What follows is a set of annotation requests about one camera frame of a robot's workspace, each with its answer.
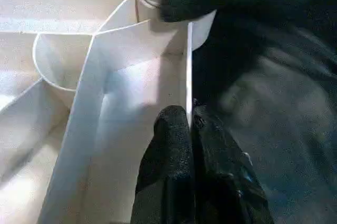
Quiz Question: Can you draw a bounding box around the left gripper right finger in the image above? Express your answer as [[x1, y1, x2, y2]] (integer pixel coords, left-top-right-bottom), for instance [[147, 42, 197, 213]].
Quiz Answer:
[[191, 105, 274, 224]]

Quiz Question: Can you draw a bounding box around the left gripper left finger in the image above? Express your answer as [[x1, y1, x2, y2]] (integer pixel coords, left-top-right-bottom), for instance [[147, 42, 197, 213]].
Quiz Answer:
[[135, 105, 195, 224]]

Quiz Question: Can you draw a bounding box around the black plastic mat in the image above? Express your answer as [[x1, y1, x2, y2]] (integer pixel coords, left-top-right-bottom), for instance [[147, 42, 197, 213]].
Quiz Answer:
[[189, 0, 337, 224]]

